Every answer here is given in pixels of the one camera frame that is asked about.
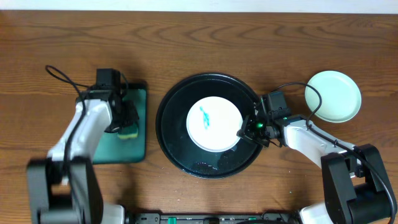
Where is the dark rectangular water tray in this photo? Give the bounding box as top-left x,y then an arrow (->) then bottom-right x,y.
93,82 -> 147,164

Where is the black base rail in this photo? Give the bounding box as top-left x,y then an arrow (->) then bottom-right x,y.
124,213 -> 302,224

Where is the pale green plate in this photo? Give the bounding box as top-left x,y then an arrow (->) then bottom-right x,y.
305,70 -> 362,111

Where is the round black serving tray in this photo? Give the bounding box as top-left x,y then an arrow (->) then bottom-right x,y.
155,73 -> 262,179

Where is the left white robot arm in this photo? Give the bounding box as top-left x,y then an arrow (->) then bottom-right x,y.
27,90 -> 147,223

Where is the white plate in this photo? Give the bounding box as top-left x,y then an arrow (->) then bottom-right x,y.
186,96 -> 243,152

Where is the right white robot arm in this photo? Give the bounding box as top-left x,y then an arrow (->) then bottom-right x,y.
237,115 -> 397,223

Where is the mint green plate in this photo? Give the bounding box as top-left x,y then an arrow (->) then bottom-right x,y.
315,103 -> 361,123

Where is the green yellow sponge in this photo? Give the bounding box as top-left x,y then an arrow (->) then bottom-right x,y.
118,123 -> 139,140

